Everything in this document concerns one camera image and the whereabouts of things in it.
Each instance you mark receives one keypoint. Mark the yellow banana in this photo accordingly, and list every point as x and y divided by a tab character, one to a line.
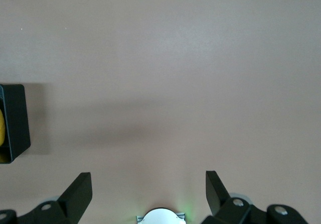
2	128

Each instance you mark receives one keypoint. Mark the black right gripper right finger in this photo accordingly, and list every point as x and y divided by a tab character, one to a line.
225	209

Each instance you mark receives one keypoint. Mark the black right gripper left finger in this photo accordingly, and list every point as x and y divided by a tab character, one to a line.
70	204

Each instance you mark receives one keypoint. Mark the black plastic box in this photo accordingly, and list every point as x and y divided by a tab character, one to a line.
17	118

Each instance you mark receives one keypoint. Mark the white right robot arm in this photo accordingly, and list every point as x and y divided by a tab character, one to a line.
160	217

